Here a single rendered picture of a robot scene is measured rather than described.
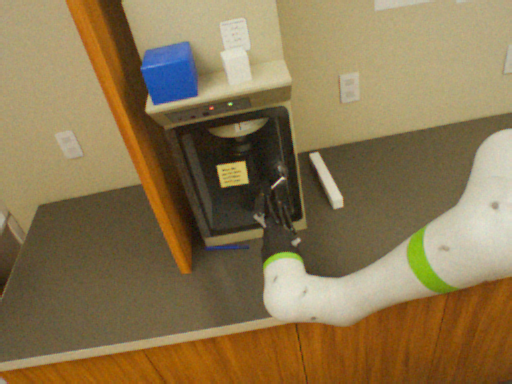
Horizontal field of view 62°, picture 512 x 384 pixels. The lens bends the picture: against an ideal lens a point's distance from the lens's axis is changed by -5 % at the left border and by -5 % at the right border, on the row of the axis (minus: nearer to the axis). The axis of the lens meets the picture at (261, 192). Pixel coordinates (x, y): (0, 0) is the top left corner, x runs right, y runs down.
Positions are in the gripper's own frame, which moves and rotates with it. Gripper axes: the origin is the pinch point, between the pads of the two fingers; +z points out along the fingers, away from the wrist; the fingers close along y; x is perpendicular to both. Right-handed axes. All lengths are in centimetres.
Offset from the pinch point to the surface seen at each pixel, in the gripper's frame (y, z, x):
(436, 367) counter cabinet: -91, -22, 17
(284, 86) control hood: 19.8, -5.7, -27.9
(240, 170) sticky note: 8.7, 4.2, 0.8
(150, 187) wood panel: 28.2, -3.5, 13.4
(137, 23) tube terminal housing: 51, 5, -18
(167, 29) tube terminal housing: 44.8, 5.5, -20.2
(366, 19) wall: -11, 48, -47
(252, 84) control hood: 25.2, -4.6, -23.9
